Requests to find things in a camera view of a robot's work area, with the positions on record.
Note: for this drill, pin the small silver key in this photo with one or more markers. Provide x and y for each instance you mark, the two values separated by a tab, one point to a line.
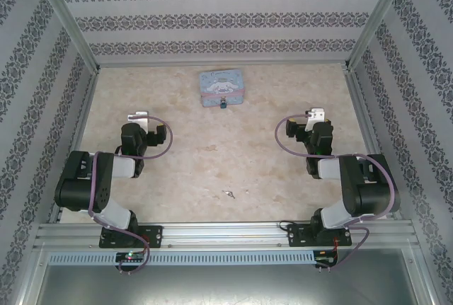
229	194

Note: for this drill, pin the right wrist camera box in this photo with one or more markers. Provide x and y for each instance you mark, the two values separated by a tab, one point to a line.
316	115

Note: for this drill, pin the aluminium frame post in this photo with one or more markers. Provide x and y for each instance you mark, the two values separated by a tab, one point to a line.
380	15
67	18

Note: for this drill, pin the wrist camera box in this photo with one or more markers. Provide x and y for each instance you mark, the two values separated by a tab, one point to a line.
139	116
316	115

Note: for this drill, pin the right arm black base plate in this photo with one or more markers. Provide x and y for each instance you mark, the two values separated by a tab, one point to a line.
297	236

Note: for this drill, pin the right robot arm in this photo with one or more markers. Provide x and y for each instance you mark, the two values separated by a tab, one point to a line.
371	191

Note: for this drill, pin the blue cartoon tin box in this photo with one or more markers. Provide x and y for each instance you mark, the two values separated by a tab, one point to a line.
221	83

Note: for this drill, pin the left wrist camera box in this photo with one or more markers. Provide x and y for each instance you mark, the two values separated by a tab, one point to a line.
139	116

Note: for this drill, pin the small teal padlock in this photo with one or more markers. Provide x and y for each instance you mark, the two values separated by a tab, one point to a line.
223	104

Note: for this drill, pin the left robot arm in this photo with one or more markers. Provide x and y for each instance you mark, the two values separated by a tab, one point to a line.
81	184

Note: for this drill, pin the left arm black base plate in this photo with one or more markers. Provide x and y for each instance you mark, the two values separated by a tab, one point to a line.
154	236

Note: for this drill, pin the grey metal panel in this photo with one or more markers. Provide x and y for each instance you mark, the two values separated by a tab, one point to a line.
226	285

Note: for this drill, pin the aluminium frame bar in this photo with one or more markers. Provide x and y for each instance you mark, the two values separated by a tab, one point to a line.
371	135
219	65
76	135

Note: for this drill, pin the aluminium mounting rail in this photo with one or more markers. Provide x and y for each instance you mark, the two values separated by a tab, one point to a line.
219	236

